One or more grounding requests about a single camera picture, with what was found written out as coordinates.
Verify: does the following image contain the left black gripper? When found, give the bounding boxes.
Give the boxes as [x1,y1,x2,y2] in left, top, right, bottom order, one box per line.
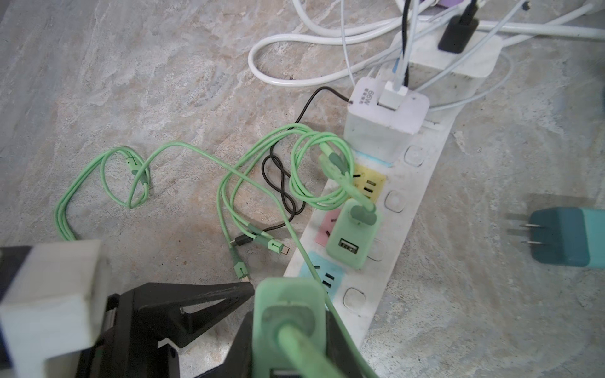
[75,282,255,377]

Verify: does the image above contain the teal charger plug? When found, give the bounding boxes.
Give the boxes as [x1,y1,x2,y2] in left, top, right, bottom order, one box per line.
[523,206,604,269]

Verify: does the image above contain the white charger with black cable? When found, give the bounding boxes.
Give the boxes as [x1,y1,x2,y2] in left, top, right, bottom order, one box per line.
[410,20,503,108]

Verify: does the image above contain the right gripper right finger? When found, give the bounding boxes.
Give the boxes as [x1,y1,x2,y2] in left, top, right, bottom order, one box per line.
[326,311,363,378]

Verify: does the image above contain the white purple strip cord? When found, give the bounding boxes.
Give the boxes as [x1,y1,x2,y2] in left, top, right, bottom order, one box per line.
[247,0,605,88]

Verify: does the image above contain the green charger plug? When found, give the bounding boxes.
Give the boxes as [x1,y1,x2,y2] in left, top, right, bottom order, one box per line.
[326,198,383,269]
[252,277,344,377]

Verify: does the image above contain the white multicolour power strip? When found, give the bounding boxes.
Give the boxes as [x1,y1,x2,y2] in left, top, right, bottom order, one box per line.
[282,46,474,348]

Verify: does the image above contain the purple power strip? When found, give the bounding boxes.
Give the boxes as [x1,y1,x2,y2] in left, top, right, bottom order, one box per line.
[422,0,470,8]

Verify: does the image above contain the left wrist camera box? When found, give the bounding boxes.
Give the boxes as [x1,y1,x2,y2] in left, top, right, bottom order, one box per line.
[1,240,111,377]

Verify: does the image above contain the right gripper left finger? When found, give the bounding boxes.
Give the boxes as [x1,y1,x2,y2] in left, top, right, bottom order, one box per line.
[196,311,253,378]

